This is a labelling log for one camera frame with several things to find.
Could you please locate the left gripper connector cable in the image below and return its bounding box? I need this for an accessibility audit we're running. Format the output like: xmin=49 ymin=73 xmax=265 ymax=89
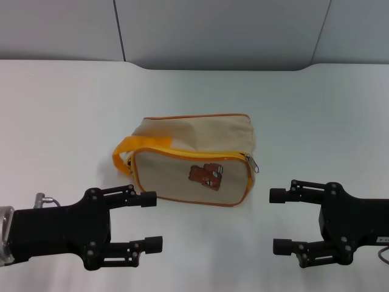
xmin=35 ymin=192 xmax=64 ymax=209

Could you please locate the gripper connector cable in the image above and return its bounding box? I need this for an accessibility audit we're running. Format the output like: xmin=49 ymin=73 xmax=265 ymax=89
xmin=35 ymin=192 xmax=64 ymax=209
xmin=376 ymin=245 xmax=389 ymax=266

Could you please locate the right gripper connector cable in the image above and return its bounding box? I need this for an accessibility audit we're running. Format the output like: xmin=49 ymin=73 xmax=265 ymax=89
xmin=376 ymin=245 xmax=389 ymax=266

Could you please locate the beige food bag orange trim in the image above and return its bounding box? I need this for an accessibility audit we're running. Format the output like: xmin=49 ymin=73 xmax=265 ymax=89
xmin=112 ymin=113 xmax=261 ymax=207

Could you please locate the silver zipper pull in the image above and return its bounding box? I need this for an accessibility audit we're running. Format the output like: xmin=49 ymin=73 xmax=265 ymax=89
xmin=244 ymin=153 xmax=261 ymax=174

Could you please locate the pale backdrop panel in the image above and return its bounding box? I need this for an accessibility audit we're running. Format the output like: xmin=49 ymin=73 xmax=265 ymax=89
xmin=309 ymin=0 xmax=389 ymax=65
xmin=112 ymin=0 xmax=332 ymax=71
xmin=0 ymin=0 xmax=128 ymax=63

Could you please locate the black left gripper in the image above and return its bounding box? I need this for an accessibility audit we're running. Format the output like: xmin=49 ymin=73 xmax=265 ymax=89
xmin=7 ymin=183 xmax=164 ymax=271

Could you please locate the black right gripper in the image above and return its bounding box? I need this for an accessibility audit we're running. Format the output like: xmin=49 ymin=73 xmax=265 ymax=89
xmin=269 ymin=179 xmax=389 ymax=269

